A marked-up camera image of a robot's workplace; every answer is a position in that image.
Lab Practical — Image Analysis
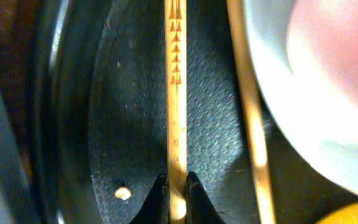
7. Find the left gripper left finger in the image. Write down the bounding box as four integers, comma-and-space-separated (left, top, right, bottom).
130, 174, 170, 224

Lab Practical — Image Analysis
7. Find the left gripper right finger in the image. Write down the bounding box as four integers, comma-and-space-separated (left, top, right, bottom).
185, 171, 225, 224

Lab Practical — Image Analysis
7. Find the yellow plastic bowl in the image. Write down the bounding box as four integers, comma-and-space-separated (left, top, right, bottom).
316, 203, 358, 224

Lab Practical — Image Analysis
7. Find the pink plastic cup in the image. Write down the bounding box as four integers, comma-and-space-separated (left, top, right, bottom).
287, 0, 358, 108

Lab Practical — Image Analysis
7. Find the white food crumb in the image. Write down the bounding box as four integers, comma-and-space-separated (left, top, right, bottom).
114, 186, 131, 201

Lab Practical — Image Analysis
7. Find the round black serving tray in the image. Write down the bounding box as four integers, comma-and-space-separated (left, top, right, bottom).
29, 0, 358, 224

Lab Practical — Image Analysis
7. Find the light grey round plate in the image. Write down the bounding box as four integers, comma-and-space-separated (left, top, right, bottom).
244, 0, 358, 195

